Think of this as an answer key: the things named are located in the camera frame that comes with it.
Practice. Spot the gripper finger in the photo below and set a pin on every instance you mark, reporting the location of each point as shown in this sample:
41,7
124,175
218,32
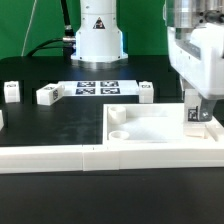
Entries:
206,108

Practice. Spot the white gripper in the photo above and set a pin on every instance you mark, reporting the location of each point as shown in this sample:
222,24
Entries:
195,35

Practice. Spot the white square tabletop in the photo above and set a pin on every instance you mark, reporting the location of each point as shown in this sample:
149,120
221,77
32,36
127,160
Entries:
155,123

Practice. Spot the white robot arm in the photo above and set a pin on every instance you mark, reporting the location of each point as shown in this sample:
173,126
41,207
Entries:
99,42

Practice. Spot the white L-shaped fence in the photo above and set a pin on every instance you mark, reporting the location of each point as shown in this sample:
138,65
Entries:
110,157

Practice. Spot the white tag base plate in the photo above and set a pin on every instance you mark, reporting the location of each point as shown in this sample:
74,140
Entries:
100,88

